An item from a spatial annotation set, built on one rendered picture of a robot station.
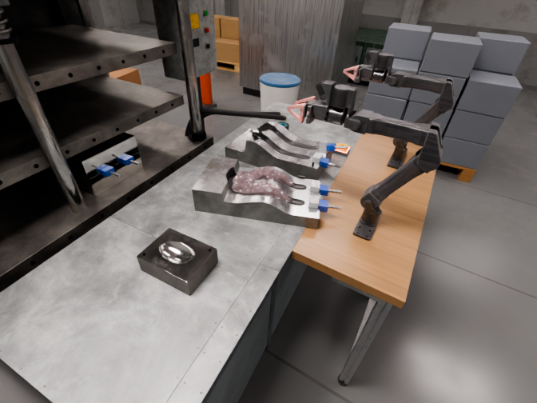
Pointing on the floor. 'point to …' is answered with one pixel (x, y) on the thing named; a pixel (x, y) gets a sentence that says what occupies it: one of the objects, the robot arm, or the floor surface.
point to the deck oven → (297, 41)
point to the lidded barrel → (278, 89)
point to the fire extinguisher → (207, 91)
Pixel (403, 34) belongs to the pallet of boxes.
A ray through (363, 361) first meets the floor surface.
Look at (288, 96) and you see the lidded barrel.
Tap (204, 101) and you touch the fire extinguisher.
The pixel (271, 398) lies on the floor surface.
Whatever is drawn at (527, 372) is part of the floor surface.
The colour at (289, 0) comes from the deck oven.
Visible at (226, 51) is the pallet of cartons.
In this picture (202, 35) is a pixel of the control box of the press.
